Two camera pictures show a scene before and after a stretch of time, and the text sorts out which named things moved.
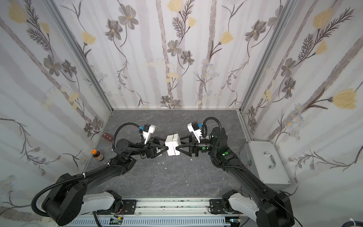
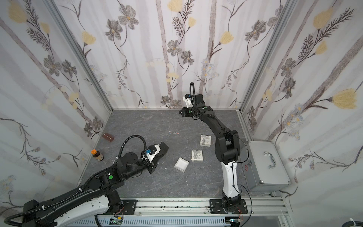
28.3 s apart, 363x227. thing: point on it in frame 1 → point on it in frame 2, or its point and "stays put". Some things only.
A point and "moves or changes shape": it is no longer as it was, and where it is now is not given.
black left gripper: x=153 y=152 → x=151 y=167
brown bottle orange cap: x=97 y=154 stays put
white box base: x=168 y=143 → x=181 y=164
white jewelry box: x=176 y=142 moves or changes shape
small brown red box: x=108 y=136 stays put
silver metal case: x=264 y=159 stays put
